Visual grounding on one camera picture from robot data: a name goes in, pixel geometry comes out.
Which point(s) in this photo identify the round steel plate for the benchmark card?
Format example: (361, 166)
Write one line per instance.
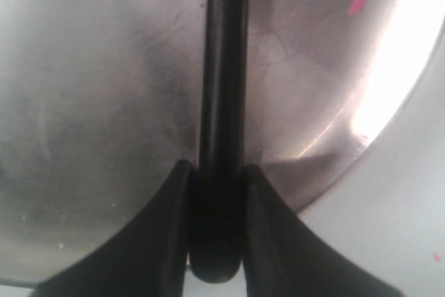
(99, 98)

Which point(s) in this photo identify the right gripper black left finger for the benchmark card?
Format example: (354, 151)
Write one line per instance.
(146, 258)

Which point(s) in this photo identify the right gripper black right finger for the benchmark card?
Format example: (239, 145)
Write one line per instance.
(283, 257)

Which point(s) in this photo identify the black knife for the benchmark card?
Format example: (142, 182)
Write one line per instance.
(218, 195)

